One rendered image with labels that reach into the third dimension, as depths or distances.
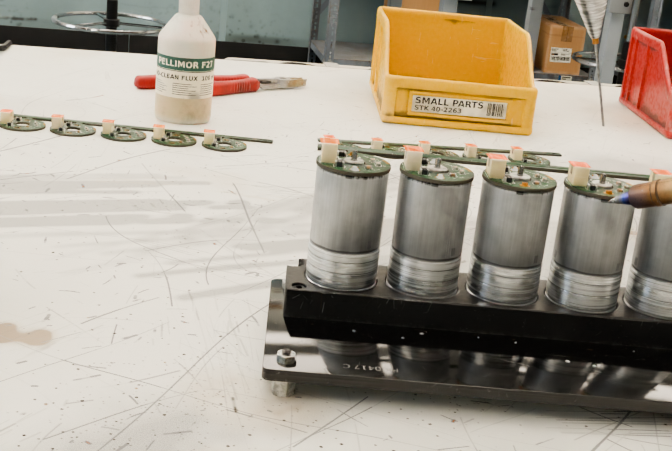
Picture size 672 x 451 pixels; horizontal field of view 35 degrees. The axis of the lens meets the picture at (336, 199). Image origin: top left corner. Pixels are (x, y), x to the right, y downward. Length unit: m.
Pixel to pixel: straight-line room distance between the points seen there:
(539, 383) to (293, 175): 0.25
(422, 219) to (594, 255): 0.06
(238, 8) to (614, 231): 4.50
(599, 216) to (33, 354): 0.19
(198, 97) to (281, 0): 4.22
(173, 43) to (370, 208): 0.30
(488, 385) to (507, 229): 0.06
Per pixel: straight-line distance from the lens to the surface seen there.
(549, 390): 0.33
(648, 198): 0.35
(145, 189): 0.51
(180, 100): 0.63
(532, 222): 0.36
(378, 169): 0.35
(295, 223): 0.48
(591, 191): 0.36
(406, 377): 0.33
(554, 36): 4.69
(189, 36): 0.63
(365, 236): 0.35
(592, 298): 0.37
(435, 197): 0.35
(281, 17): 4.86
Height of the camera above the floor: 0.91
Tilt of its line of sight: 18 degrees down
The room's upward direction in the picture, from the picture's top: 6 degrees clockwise
